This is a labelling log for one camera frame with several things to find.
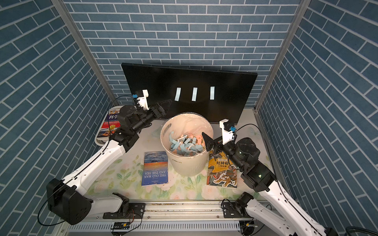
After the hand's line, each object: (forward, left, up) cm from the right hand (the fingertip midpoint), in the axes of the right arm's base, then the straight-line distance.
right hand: (214, 129), depth 63 cm
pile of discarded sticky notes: (+5, +14, -24) cm, 28 cm away
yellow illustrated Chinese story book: (-4, -8, -36) cm, 37 cm away
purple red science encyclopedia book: (+18, +66, -24) cm, 72 cm away
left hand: (+11, +20, +4) cm, 23 cm away
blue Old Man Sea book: (-7, +32, -35) cm, 48 cm away
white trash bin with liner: (+13, +17, -13) cm, 25 cm away
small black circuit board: (-34, +42, -39) cm, 67 cm away
